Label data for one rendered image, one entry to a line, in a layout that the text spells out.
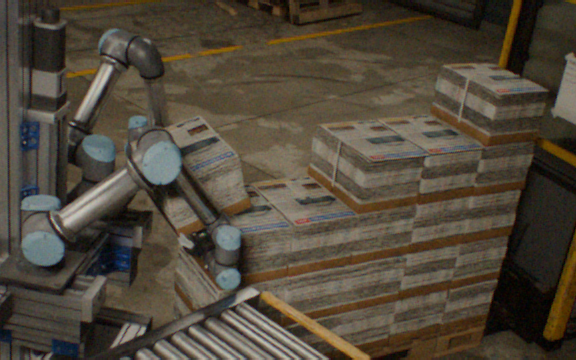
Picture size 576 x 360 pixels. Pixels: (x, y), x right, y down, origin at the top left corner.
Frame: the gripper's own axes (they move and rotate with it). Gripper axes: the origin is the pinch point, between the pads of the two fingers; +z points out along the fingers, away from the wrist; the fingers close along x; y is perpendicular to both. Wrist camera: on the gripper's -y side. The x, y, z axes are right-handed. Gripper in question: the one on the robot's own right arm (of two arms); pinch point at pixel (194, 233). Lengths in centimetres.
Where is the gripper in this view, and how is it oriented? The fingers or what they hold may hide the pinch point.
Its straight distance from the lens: 296.7
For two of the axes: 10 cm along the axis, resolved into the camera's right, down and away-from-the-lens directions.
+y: -1.9, -8.1, -5.5
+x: -8.8, 3.9, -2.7
